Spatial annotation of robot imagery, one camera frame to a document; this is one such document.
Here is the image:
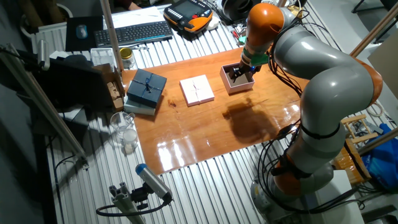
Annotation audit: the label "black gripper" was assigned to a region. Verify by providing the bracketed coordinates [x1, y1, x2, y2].
[229, 60, 262, 83]

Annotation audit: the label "white gift box lid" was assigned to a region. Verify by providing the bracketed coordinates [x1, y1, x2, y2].
[179, 74, 215, 108]

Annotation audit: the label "person forearm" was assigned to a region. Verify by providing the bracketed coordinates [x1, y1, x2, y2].
[113, 0, 142, 11]

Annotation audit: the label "open pink box base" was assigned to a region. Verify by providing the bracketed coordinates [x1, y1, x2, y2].
[219, 62, 256, 95]

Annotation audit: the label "dark blue ribboned gift box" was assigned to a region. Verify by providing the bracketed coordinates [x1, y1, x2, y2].
[126, 68, 168, 109]

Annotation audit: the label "brown cardboard box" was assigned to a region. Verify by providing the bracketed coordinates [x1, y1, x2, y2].
[91, 63, 126, 113]

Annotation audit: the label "white rounded object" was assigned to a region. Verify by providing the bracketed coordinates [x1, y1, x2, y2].
[205, 15, 221, 31]

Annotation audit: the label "black filament spool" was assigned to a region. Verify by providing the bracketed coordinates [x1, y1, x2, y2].
[221, 0, 253, 25]

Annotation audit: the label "glossy wooden board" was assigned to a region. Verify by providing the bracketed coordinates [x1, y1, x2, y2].
[121, 46, 310, 175]

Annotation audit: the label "orange and black teach pendant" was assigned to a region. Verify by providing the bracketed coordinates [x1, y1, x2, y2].
[163, 0, 214, 34]

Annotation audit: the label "gold shiny packet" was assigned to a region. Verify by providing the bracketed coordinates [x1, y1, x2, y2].
[285, 4, 304, 19]

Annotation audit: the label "black computer keyboard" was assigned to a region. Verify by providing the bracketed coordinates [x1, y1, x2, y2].
[93, 20, 174, 48]

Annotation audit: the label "glass jar with yellow lid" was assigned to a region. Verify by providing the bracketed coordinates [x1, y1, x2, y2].
[119, 47, 136, 70]

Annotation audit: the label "white paper sheets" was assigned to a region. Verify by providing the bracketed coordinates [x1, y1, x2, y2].
[105, 6, 165, 30]

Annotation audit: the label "small wooden rack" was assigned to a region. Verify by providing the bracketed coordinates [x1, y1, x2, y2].
[340, 113, 379, 144]

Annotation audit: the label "small clear plastic cup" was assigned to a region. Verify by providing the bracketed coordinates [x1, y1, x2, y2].
[122, 128, 139, 155]

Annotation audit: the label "clear glass measuring cup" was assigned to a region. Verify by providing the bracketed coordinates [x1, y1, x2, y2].
[109, 111, 136, 139]

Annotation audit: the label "clear plastic tray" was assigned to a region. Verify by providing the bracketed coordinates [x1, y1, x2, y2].
[90, 47, 118, 68]

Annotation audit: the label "taped cardboard package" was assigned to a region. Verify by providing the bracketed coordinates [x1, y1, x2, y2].
[331, 138, 373, 186]

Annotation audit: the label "beige cardboard sheet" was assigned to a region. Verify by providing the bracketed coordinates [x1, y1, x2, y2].
[368, 30, 398, 100]

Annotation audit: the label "black mouse pad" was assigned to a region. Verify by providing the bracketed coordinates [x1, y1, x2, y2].
[65, 15, 104, 52]

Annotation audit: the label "grey computer mouse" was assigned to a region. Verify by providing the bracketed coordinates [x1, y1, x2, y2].
[76, 24, 88, 40]

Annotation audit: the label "blue plastic bag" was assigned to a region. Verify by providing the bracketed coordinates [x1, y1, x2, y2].
[362, 123, 398, 190]

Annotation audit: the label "dark monitor panel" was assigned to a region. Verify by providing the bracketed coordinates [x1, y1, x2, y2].
[30, 57, 114, 108]

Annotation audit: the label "black chair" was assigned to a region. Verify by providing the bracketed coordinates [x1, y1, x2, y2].
[351, 0, 398, 44]

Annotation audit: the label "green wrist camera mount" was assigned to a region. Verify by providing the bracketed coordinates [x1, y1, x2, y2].
[238, 35, 270, 68]

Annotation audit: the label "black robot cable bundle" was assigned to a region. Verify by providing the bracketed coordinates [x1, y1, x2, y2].
[253, 12, 366, 215]

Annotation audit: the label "white tape ring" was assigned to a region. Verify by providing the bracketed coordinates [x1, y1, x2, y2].
[366, 101, 385, 118]

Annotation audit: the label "silver camera with blue end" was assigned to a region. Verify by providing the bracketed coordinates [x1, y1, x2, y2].
[135, 163, 174, 203]

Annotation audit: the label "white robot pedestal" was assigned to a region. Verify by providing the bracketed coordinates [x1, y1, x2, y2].
[310, 169, 366, 224]

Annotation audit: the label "aluminium profile camera mount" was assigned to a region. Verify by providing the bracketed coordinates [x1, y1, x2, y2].
[108, 182, 146, 224]

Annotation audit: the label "black camera cable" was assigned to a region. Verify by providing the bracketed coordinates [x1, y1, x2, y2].
[95, 198, 170, 217]

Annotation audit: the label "aluminium frame beam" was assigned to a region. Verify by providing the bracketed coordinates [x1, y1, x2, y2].
[0, 43, 90, 169]

